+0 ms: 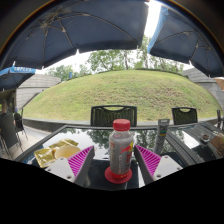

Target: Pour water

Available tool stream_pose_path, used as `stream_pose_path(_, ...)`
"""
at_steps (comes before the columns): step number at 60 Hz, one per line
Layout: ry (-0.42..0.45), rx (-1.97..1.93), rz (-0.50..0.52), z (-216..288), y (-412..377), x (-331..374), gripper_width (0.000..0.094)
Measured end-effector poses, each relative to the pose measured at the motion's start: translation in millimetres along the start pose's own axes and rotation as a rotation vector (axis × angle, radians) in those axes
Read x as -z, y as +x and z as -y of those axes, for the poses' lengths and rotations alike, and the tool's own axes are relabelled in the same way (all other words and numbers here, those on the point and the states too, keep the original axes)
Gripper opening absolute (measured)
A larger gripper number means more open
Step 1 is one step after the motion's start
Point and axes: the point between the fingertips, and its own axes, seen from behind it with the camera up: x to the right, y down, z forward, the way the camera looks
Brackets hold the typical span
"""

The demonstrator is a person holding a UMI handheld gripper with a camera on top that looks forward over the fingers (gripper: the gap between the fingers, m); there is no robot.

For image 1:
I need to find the large navy patio umbrella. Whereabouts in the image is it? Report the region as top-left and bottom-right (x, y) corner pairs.
(0, 0), (150, 71)

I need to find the flat round red coaster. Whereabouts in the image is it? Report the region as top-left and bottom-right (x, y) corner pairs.
(104, 165), (133, 185)

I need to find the grey squeeze tube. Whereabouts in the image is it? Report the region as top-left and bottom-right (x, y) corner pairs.
(153, 118), (171, 155)

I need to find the navy umbrella with pale trim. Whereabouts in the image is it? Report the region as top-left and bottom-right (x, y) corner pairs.
(146, 4), (224, 78)

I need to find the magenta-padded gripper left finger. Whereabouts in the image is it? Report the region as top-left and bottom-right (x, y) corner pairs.
(44, 145), (96, 188)

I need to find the wide dark wicker chair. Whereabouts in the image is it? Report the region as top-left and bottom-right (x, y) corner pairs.
(90, 105), (138, 128)

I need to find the red-capped clear drink bottle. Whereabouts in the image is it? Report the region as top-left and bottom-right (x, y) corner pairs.
(109, 118), (135, 177)

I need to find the small dark wicker chair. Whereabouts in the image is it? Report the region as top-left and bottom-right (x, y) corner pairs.
(171, 106), (199, 126)

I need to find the dark patio chair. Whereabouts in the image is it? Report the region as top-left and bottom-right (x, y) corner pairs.
(0, 112), (22, 158)

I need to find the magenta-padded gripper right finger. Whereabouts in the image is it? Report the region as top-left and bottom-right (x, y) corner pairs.
(133, 144), (184, 185)

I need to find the cream mug with yellow handle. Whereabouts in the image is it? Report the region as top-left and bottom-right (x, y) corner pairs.
(54, 144), (82, 160)

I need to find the navy umbrella with blue valance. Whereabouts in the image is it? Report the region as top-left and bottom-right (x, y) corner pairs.
(0, 65), (37, 90)

